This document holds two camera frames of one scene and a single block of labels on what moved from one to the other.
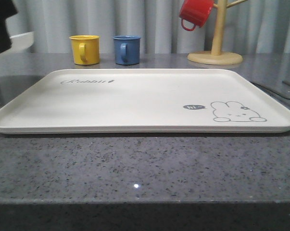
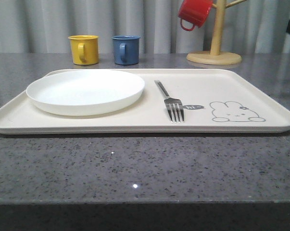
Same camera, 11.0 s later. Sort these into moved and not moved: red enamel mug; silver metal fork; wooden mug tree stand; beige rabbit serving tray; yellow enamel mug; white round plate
Moved: silver metal fork; white round plate
Not moved: wooden mug tree stand; beige rabbit serving tray; red enamel mug; yellow enamel mug
